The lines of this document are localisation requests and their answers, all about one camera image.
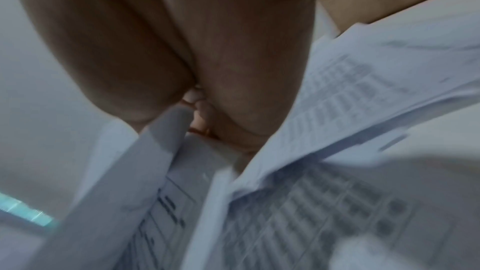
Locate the person's right hand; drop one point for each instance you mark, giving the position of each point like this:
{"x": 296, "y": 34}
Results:
{"x": 225, "y": 40}

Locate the printed paper sheet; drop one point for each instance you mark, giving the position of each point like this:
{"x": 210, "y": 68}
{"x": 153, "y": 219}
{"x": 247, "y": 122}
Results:
{"x": 112, "y": 188}

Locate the white printed paper sheets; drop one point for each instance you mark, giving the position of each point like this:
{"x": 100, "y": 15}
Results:
{"x": 337, "y": 203}

